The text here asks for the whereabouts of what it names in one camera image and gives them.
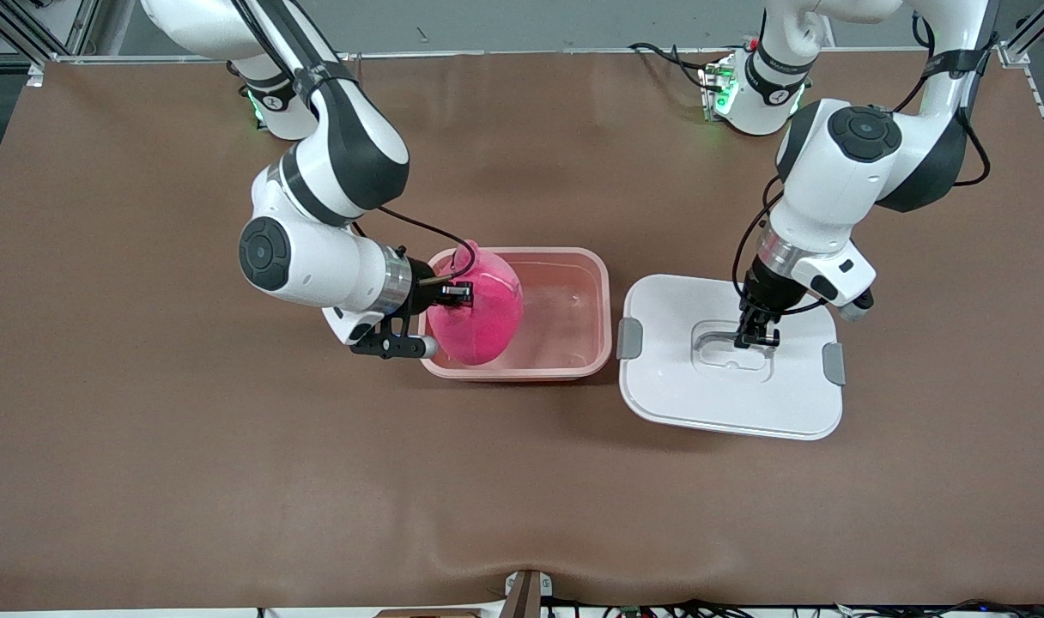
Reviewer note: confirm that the grey lid clip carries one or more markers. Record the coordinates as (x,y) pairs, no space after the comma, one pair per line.
(834,363)
(629,337)

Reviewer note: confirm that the pink plush toy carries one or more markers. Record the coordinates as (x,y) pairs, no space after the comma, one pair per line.
(479,326)

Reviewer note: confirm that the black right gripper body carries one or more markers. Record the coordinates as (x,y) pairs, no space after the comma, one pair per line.
(424,287)

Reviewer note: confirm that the wooden board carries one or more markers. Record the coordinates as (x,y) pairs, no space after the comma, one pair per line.
(427,614)

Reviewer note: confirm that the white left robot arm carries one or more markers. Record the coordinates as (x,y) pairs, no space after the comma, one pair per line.
(831,189)

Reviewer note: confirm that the black right camera bracket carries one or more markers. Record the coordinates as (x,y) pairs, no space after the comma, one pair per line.
(389,345)

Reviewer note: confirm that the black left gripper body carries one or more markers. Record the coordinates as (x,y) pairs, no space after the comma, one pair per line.
(765,293)

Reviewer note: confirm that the pink plastic storage box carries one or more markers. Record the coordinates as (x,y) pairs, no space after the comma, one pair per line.
(565,343)

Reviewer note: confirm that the white plastic box lid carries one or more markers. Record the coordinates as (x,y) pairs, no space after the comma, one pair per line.
(702,403)

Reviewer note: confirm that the brown table mat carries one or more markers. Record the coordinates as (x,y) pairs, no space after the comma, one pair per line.
(316,472)

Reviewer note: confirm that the aluminium table frame rail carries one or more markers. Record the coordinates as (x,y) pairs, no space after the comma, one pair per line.
(531,53)

